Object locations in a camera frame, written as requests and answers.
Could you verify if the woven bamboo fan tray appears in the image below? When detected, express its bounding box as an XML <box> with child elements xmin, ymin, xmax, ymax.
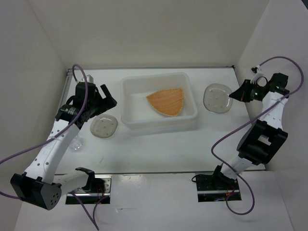
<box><xmin>146</xmin><ymin>88</ymin><xmax>184</xmax><ymax>117</ymax></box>

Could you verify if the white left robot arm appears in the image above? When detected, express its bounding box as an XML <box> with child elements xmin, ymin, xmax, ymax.
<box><xmin>10</xmin><ymin>76</ymin><xmax>117</xmax><ymax>210</ymax></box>

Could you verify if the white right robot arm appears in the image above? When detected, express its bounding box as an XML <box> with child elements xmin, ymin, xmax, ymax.
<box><xmin>211</xmin><ymin>67</ymin><xmax>290</xmax><ymax>189</ymax></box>

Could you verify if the translucent plastic bin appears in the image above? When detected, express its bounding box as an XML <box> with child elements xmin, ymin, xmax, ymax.
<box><xmin>120</xmin><ymin>73</ymin><xmax>198</xmax><ymax>129</ymax></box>

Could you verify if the clear glass cup front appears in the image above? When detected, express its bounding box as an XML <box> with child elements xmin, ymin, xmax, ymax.
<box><xmin>69</xmin><ymin>135</ymin><xmax>82</xmax><ymax>151</ymax></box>

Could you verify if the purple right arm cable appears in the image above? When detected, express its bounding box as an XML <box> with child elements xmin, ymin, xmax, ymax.
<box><xmin>211</xmin><ymin>56</ymin><xmax>304</xmax><ymax>215</ymax></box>

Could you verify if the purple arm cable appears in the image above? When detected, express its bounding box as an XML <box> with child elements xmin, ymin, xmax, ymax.
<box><xmin>0</xmin><ymin>64</ymin><xmax>109</xmax><ymax>231</ymax></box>
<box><xmin>211</xmin><ymin>56</ymin><xmax>304</xmax><ymax>215</ymax></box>

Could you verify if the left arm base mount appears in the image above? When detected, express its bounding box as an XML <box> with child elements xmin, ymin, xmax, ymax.
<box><xmin>73</xmin><ymin>174</ymin><xmax>112</xmax><ymax>205</ymax></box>

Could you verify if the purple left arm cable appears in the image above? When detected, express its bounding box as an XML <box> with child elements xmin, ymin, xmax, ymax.
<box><xmin>0</xmin><ymin>64</ymin><xmax>109</xmax><ymax>231</ymax></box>

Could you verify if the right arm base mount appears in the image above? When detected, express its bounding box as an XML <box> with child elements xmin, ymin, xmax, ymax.
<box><xmin>191</xmin><ymin>174</ymin><xmax>242</xmax><ymax>203</ymax></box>

